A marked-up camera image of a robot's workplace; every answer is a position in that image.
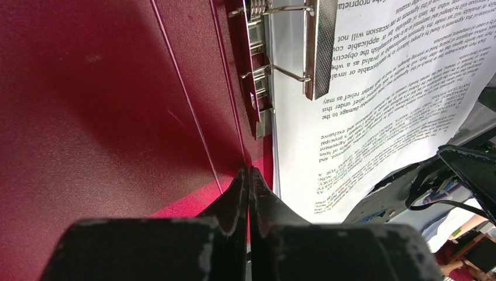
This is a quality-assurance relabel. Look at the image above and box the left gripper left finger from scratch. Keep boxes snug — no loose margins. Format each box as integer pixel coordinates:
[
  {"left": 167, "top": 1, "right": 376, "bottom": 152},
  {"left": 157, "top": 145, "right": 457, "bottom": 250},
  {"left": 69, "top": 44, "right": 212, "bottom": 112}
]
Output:
[{"left": 40, "top": 168, "right": 248, "bottom": 280}]

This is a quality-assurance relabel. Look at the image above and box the printed text paper sheet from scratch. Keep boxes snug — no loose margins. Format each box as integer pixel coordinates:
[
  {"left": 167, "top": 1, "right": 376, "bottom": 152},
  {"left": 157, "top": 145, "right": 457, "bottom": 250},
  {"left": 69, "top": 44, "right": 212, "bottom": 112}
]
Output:
[{"left": 274, "top": 1, "right": 495, "bottom": 223}]

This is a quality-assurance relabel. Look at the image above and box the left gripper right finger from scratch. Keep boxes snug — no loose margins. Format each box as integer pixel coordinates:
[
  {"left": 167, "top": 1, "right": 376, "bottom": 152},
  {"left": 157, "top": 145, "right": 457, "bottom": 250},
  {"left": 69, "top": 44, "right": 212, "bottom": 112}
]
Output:
[{"left": 249, "top": 167, "right": 443, "bottom": 280}]

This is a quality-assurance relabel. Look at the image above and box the silver folder clip mechanism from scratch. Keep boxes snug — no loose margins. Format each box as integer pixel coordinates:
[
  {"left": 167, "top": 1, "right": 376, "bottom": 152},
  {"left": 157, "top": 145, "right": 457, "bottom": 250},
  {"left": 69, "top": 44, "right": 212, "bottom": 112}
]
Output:
[{"left": 226, "top": 1, "right": 338, "bottom": 139}]

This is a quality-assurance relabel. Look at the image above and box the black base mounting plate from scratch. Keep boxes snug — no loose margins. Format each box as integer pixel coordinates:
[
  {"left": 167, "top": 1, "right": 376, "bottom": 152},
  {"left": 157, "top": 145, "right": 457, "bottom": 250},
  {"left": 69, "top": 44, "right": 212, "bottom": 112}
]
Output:
[{"left": 344, "top": 157, "right": 455, "bottom": 224}]

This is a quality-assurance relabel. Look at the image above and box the red clip file folder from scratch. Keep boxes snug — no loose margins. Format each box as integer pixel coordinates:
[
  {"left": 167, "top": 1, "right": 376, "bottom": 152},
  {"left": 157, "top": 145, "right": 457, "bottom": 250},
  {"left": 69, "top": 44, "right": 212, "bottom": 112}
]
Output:
[{"left": 1, "top": 1, "right": 273, "bottom": 280}]

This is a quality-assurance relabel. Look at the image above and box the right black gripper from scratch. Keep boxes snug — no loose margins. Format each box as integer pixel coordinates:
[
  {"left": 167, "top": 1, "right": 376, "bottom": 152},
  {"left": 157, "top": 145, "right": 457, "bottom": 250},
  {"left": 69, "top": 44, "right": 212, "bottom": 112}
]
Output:
[{"left": 437, "top": 87, "right": 495, "bottom": 224}]

